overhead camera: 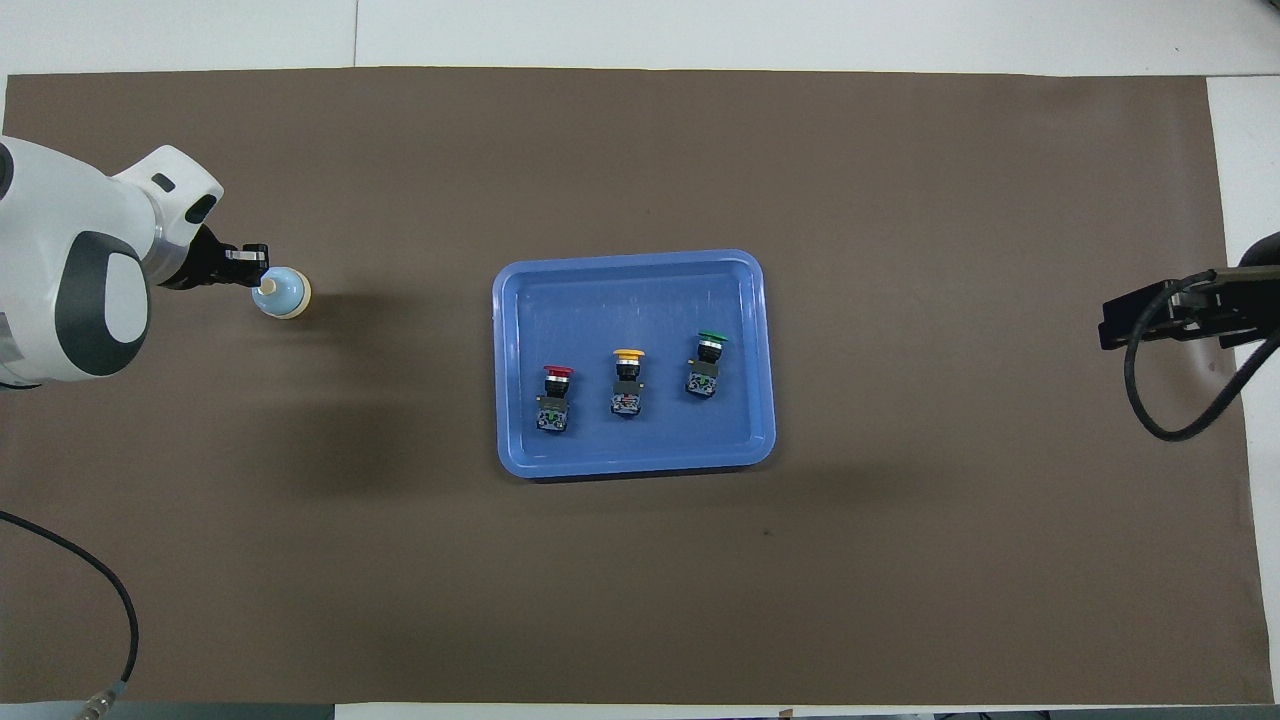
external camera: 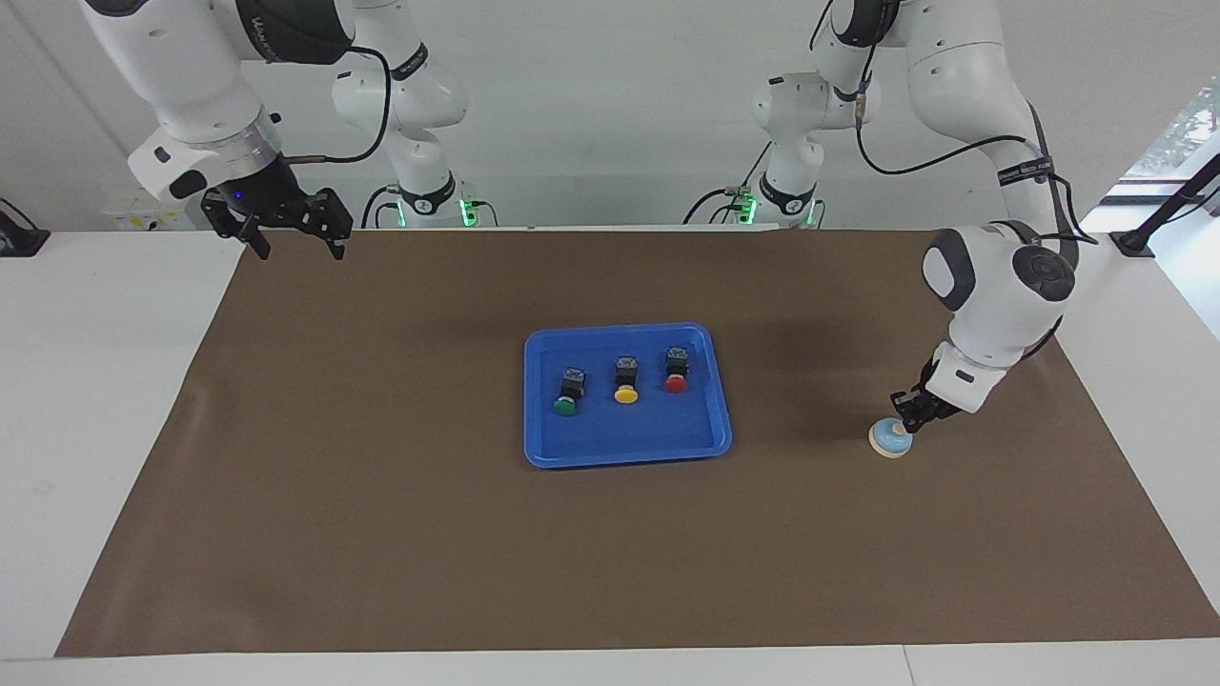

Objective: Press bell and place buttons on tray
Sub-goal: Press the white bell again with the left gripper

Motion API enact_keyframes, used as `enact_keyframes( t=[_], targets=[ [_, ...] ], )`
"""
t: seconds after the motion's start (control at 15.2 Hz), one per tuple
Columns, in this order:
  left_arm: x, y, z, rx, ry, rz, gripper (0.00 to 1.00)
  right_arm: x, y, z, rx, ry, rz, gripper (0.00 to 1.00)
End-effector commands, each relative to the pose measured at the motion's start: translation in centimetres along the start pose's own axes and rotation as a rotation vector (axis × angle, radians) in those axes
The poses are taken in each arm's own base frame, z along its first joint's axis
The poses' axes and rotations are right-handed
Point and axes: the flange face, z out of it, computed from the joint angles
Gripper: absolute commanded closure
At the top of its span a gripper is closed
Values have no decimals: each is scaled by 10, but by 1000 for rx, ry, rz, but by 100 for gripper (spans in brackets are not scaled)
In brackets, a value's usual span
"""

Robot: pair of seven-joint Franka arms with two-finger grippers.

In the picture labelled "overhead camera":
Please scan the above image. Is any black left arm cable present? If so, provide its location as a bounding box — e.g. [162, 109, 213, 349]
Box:
[0, 510, 139, 720]

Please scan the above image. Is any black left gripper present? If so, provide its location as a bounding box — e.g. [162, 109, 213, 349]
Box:
[158, 225, 271, 293]

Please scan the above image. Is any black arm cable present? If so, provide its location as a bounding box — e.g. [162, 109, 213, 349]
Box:
[1124, 270, 1280, 442]
[0, 510, 139, 720]

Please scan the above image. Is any blue plastic tray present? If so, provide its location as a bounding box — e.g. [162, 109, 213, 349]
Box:
[492, 249, 777, 479]

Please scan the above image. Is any red push button switch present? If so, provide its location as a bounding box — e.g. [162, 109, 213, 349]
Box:
[536, 365, 575, 435]

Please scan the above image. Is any brown table mat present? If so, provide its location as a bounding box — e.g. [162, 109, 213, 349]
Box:
[0, 67, 1273, 706]

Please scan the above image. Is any light blue desk bell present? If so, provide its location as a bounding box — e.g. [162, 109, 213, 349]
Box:
[251, 266, 312, 321]

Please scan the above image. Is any green push button switch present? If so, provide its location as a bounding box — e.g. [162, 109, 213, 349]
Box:
[685, 329, 730, 401]

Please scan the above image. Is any yellow push button switch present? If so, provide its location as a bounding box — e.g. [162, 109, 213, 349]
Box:
[609, 348, 647, 419]

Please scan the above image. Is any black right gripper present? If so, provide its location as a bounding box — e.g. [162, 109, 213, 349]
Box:
[1100, 232, 1280, 351]

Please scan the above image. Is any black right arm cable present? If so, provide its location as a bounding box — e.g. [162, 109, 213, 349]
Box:
[1124, 270, 1280, 442]

